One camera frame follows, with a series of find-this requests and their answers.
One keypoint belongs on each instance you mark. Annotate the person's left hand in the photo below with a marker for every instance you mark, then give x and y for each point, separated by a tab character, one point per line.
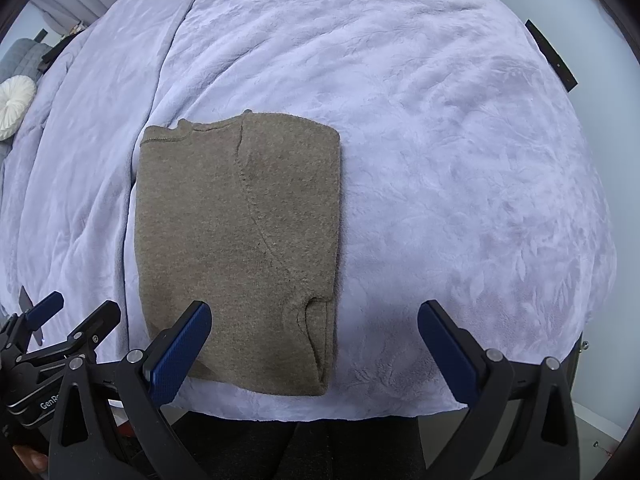
30	457

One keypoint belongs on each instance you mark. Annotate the white round pillow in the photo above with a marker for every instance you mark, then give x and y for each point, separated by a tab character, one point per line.
12	105

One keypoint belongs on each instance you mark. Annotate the long black strip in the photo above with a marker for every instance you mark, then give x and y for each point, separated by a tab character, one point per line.
550	54

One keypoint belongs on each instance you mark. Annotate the black stand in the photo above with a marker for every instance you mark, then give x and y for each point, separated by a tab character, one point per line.
50	57

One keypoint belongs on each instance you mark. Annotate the olive brown knit sweater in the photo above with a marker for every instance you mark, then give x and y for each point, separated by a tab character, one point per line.
235	235

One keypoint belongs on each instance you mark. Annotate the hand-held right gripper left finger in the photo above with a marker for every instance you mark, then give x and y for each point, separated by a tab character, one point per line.
182	355

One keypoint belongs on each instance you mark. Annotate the lavender plush blanket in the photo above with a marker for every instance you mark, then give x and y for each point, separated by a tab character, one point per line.
425	135

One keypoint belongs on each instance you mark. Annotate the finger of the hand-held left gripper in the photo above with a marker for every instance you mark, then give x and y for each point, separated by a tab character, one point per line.
97	322
45	307

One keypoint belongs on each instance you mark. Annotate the pale pleated curtain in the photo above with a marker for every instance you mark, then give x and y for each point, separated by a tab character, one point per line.
75	5

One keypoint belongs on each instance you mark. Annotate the grey sofa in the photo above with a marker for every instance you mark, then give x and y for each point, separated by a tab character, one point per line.
20	57

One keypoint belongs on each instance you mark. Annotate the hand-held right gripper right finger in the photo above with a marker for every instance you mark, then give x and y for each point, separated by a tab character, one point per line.
450	355

